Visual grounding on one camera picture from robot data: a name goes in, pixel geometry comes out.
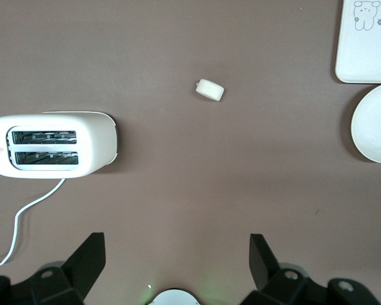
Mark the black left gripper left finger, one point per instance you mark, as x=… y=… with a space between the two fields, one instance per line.
x=82 y=263

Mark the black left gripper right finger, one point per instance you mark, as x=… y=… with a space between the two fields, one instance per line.
x=263 y=263

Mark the round white plate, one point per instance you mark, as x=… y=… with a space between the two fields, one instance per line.
x=376 y=124

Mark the white steamed bun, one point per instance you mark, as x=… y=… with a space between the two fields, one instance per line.
x=210 y=90

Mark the cream tray with bear drawing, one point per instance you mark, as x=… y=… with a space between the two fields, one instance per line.
x=365 y=47

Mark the white two-slot toaster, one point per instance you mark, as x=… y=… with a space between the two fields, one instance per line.
x=50 y=144

